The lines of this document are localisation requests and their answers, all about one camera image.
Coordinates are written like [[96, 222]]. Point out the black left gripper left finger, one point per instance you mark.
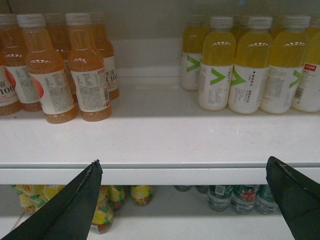
[[69, 214]]

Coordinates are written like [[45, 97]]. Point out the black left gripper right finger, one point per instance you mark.
[[298, 198]]

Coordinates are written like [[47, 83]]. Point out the water bottle right back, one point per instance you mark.
[[265, 203]]

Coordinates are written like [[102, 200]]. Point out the water bottle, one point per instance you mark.
[[243, 198], [265, 203]]

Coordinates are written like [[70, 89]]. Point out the water bottle middle back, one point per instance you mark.
[[243, 198]]

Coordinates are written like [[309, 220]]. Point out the water bottle barcode label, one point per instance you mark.
[[219, 197]]

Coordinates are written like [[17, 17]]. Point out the white middle shelf board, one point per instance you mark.
[[157, 133]]

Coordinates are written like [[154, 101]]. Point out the yellow drink bottle right edge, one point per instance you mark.
[[307, 95]]

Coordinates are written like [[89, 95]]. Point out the orange juice bottle front left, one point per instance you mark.
[[47, 70]]

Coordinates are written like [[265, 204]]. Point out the orange juice bottle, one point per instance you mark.
[[87, 69], [106, 49], [47, 70]]

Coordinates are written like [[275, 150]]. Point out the orange juice bottle front right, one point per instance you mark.
[[87, 69]]

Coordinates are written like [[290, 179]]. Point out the yellow drink bottle front right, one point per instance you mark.
[[286, 62]]

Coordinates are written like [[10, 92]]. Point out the yellow drink bottle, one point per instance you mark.
[[191, 53], [251, 66], [218, 56], [286, 62]]

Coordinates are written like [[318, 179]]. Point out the yellow drink bottle front middle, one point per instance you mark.
[[251, 66]]

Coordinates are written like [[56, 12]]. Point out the yellow drink bottle front left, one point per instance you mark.
[[218, 56]]

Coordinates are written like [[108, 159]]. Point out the orange juice bottle left edge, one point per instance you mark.
[[12, 55]]

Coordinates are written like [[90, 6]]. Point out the yellow drink bottle back left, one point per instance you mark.
[[191, 53]]

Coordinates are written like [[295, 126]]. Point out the orange juice bottle back right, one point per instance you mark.
[[106, 49]]

